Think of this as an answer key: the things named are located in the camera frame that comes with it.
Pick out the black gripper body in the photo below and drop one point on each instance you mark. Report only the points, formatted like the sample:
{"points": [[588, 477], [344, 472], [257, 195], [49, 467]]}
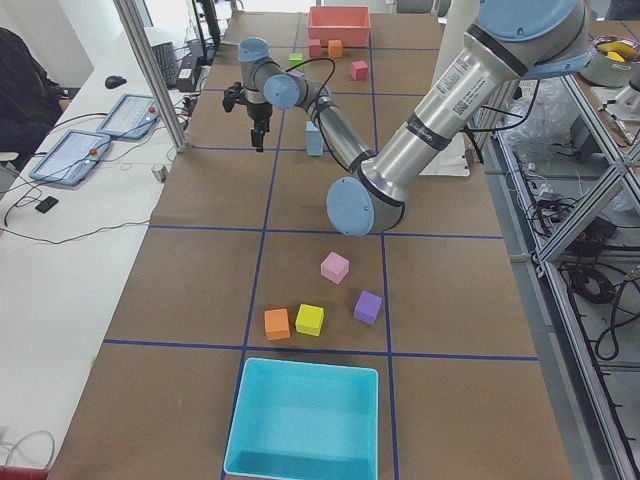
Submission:
{"points": [[259, 114]]}

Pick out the light blue handled foam block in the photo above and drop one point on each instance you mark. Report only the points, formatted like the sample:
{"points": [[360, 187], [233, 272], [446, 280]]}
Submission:
{"points": [[314, 148]]}

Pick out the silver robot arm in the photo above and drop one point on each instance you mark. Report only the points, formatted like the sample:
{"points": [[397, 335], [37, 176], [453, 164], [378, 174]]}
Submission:
{"points": [[256, 65]]}

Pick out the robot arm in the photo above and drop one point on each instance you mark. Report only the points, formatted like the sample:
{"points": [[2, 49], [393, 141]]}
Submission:
{"points": [[507, 41]]}

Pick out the green foam block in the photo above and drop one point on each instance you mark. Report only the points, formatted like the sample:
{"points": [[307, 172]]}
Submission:
{"points": [[295, 58]]}

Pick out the magenta foam block near tray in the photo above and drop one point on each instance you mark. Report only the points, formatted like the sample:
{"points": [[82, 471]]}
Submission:
{"points": [[314, 48]]}

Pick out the orange foam block near tray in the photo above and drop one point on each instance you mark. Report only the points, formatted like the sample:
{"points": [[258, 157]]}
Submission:
{"points": [[335, 48]]}

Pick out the roll of tape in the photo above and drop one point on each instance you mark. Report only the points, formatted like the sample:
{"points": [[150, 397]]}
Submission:
{"points": [[159, 172]]}

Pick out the red pink foam block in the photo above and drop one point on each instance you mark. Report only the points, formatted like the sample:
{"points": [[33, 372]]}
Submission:
{"points": [[359, 70]]}

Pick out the black keyboard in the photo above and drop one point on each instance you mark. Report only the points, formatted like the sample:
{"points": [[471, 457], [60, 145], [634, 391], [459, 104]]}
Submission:
{"points": [[165, 57]]}

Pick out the upper teach pendant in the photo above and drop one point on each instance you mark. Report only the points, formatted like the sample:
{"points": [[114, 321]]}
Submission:
{"points": [[131, 117]]}

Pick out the teach pendant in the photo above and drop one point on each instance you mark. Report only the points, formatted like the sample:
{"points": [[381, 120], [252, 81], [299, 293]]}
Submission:
{"points": [[131, 117], [72, 158]]}

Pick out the pink plastic tray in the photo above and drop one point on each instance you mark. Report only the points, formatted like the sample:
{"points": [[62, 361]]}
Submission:
{"points": [[349, 24]]}

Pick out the black computer mouse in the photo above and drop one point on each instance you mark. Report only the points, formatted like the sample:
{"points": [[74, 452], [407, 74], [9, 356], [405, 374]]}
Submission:
{"points": [[114, 81]]}

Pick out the pink lilac foam block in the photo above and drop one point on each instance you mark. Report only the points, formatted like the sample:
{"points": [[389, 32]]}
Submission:
{"points": [[335, 267]]}

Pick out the lower teach pendant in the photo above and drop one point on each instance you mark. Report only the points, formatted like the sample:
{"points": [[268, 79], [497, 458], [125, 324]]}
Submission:
{"points": [[72, 158]]}

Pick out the orange foam block near bin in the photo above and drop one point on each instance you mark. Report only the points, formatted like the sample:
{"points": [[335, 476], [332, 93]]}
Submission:
{"points": [[276, 324]]}

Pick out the yellow foam block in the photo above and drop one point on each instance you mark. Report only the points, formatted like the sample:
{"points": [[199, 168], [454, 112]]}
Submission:
{"points": [[309, 319]]}

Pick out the purple foam block far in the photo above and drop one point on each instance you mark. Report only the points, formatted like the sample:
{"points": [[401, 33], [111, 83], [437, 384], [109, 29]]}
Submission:
{"points": [[367, 307]]}

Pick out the black smartphone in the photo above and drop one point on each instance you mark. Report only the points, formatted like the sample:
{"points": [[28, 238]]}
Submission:
{"points": [[46, 204]]}

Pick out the seated person in black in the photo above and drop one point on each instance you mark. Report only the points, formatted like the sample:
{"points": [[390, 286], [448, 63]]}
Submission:
{"points": [[31, 103]]}

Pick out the light blue plastic bin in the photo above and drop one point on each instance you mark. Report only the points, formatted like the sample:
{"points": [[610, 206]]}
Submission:
{"points": [[298, 420]]}

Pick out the aluminium frame post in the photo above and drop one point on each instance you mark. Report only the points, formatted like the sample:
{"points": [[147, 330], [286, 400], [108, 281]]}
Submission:
{"points": [[136, 34]]}

